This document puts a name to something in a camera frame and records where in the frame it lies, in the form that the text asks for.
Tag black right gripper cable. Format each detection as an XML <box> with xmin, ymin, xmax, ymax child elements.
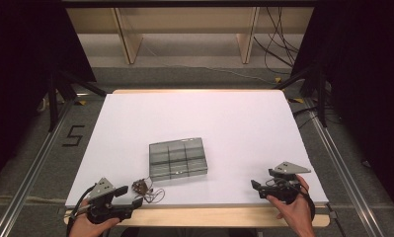
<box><xmin>301</xmin><ymin>189</ymin><xmax>316</xmax><ymax>222</ymax></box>

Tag black curtain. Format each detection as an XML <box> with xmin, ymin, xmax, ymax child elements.
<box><xmin>0</xmin><ymin>0</ymin><xmax>98</xmax><ymax>194</ymax></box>
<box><xmin>290</xmin><ymin>0</ymin><xmax>394</xmax><ymax>222</ymax></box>

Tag thin white floor cable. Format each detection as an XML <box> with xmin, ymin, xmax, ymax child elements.
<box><xmin>141</xmin><ymin>42</ymin><xmax>278</xmax><ymax>85</ymax></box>

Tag clear plastic compartment box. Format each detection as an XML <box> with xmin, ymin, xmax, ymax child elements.
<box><xmin>148</xmin><ymin>136</ymin><xmax>208</xmax><ymax>182</ymax></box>

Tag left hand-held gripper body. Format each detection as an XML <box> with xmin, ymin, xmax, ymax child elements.
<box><xmin>85</xmin><ymin>177</ymin><xmax>133</xmax><ymax>225</ymax></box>

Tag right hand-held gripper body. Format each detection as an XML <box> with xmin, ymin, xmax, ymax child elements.
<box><xmin>265</xmin><ymin>161</ymin><xmax>312</xmax><ymax>204</ymax></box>

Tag small brown wired trinket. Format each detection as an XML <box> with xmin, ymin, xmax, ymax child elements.
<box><xmin>131</xmin><ymin>177</ymin><xmax>166</xmax><ymax>204</ymax></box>

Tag bundle of black cables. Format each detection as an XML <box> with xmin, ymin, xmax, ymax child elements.
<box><xmin>253</xmin><ymin>7</ymin><xmax>301</xmax><ymax>75</ymax></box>

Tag person's left hand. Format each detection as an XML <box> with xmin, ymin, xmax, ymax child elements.
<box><xmin>68</xmin><ymin>200</ymin><xmax>120</xmax><ymax>237</ymax></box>

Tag light wooden shelf unit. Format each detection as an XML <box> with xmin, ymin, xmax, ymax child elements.
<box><xmin>65</xmin><ymin>6</ymin><xmax>315</xmax><ymax>65</ymax></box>

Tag person's right hand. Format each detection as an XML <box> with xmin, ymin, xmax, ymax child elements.
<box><xmin>267</xmin><ymin>175</ymin><xmax>316</xmax><ymax>237</ymax></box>

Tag metal floor rail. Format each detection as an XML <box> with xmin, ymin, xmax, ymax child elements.
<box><xmin>302</xmin><ymin>98</ymin><xmax>384</xmax><ymax>237</ymax></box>
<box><xmin>0</xmin><ymin>98</ymin><xmax>74</xmax><ymax>237</ymax></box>

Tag black floor cables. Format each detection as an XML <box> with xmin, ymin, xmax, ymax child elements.
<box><xmin>292</xmin><ymin>106</ymin><xmax>321</xmax><ymax>130</ymax></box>

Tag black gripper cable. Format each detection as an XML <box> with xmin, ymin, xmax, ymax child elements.
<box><xmin>301</xmin><ymin>189</ymin><xmax>316</xmax><ymax>222</ymax></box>
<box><xmin>65</xmin><ymin>186</ymin><xmax>97</xmax><ymax>237</ymax></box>

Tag white table cover sheet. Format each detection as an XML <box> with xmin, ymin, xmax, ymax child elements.
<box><xmin>65</xmin><ymin>90</ymin><xmax>330</xmax><ymax>209</ymax></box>

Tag light wooden table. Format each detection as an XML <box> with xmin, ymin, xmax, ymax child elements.
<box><xmin>63</xmin><ymin>88</ymin><xmax>331</xmax><ymax>228</ymax></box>

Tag black metal stand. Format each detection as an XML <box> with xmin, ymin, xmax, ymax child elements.
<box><xmin>46</xmin><ymin>67</ymin><xmax>109</xmax><ymax>133</ymax></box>
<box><xmin>273</xmin><ymin>61</ymin><xmax>329</xmax><ymax>128</ymax></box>

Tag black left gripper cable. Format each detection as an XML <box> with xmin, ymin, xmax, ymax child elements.
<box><xmin>65</xmin><ymin>186</ymin><xmax>97</xmax><ymax>237</ymax></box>

